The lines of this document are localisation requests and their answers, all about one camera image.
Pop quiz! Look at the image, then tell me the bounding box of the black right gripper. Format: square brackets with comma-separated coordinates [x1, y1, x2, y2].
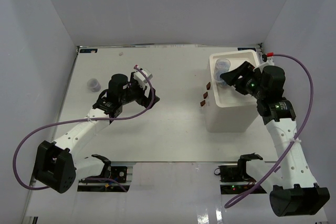
[220, 61, 266, 100]

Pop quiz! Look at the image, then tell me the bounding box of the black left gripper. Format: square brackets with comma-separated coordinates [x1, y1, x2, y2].
[120, 72, 160, 110]

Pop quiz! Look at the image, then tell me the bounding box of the paperclip jar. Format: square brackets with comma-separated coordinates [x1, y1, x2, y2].
[215, 58, 231, 71]
[87, 78, 101, 92]
[214, 69, 228, 87]

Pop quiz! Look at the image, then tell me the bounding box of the brown top drawer handle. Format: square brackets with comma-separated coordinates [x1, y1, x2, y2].
[206, 82, 211, 90]

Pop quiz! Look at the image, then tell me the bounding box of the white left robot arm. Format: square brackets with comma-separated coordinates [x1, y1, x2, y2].
[33, 68, 159, 194]

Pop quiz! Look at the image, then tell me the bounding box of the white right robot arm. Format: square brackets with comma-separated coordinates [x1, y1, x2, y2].
[221, 61, 330, 217]

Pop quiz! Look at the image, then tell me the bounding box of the white drawer cabinet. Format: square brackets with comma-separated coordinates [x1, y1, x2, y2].
[202, 49, 260, 133]

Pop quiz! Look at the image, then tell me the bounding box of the dark label sticker left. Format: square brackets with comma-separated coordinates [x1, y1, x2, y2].
[79, 48, 98, 54]

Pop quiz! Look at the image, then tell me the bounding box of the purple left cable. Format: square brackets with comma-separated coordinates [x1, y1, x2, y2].
[13, 63, 155, 193]

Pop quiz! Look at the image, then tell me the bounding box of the purple cable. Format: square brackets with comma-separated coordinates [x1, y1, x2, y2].
[13, 63, 155, 193]
[224, 52, 314, 209]

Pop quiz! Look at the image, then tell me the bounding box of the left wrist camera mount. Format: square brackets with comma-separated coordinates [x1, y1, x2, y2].
[133, 68, 153, 89]

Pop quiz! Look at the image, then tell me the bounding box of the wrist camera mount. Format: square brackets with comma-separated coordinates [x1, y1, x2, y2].
[133, 68, 153, 89]
[258, 52, 275, 71]

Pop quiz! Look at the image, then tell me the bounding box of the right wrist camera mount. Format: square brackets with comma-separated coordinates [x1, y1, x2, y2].
[258, 52, 275, 71]

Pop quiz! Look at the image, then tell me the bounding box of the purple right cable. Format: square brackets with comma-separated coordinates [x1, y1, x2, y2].
[224, 52, 314, 209]

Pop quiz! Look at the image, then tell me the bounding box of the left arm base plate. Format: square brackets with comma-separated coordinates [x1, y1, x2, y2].
[81, 166, 128, 184]

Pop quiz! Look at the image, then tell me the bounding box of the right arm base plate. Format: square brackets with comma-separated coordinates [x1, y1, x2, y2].
[214, 165, 256, 195]

